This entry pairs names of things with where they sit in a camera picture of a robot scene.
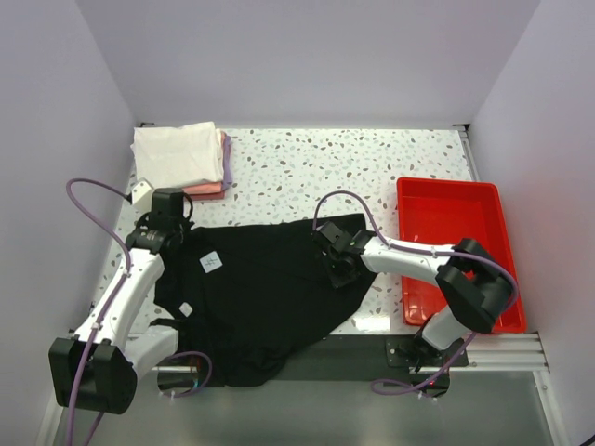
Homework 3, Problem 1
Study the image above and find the folded white t shirt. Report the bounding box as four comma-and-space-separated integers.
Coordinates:
131, 122, 224, 188

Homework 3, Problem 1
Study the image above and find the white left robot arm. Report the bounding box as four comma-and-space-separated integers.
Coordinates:
48, 188, 192, 414

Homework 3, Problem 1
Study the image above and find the red plastic tray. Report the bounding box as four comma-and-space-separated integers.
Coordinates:
395, 176, 529, 334

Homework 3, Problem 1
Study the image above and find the folded pink t shirt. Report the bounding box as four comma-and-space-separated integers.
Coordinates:
183, 129, 228, 200

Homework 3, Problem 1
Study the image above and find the black t shirt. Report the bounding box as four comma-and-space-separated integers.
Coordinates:
153, 220, 376, 387

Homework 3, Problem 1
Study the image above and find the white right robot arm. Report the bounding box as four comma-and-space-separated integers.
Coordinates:
312, 222, 518, 365

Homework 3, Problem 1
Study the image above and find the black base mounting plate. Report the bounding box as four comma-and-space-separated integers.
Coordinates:
155, 332, 469, 399

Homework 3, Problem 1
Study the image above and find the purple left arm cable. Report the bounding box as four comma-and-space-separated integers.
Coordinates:
64, 177, 140, 446

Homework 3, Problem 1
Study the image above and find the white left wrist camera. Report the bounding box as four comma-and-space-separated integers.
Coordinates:
130, 178, 153, 212

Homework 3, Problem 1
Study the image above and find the folded purple t shirt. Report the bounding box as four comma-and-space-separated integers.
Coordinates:
221, 136, 233, 190

